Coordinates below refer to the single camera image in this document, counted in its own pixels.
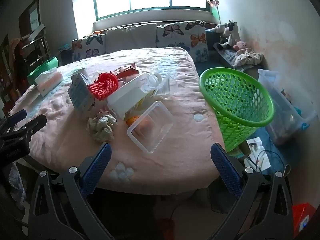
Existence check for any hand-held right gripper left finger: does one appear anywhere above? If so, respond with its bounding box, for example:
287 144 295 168
28 142 115 240

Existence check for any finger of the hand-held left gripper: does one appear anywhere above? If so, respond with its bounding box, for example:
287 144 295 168
2 114 47 143
0 109 27 130

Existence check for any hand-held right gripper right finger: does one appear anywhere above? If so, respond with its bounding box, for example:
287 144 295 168
207 142 293 240

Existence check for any beige paper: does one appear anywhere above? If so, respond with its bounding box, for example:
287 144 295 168
87 114 118 143

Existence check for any green plastic mesh basket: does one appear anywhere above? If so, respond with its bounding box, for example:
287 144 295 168
199 67 275 156

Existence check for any blue white carton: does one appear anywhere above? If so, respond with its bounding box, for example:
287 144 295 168
67 71 97 118

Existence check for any grey cloth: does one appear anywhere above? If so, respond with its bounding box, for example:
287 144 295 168
9 165 26 205

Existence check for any white paper sheet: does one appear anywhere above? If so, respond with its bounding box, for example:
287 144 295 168
244 137 272 173

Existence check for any pink tissue pack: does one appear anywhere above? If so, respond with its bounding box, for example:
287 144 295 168
35 70 64 97

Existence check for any pink quilted blanket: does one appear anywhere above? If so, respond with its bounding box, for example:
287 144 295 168
10 46 225 195

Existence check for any orange fruit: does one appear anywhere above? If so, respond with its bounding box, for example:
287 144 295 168
126 115 139 127

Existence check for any green plastic basin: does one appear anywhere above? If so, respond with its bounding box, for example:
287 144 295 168
27 56 59 85

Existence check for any clear plastic food container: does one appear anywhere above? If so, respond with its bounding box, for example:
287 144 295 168
127 101 174 154

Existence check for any red spiky plastic brush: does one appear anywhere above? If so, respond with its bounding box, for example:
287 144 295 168
87 72 119 102

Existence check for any clear plastic storage bin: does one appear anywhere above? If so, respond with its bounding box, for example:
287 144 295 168
257 69 317 146

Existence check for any red plastic object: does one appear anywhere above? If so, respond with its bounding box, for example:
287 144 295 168
292 203 317 238

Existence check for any red snack packet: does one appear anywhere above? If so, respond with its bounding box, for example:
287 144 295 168
114 64 140 79

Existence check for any clear plastic bottle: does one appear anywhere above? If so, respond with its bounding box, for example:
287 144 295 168
142 72 163 93

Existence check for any clear plastic cup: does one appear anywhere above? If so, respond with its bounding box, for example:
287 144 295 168
155 75 177 102

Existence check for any small butterfly print pillow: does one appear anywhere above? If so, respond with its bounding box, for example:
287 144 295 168
72 34 107 62

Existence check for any crumpled beige cloth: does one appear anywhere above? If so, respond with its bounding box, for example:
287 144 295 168
231 49 264 68

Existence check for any patterned grey mat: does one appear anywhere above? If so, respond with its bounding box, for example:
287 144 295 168
214 42 255 73

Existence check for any white pillow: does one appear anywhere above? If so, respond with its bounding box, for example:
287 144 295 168
105 23 157 54

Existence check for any cow plush toy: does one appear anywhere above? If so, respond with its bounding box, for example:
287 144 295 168
216 20 242 50

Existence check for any large butterfly print pillow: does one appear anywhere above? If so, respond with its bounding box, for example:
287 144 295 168
156 20 209 63

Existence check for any grey white plush toy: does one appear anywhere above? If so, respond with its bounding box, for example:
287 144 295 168
212 24 228 34

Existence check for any green pinwheel toy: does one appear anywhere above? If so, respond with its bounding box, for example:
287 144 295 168
205 0 222 24

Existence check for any black cable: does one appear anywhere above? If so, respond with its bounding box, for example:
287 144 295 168
250 150 291 178

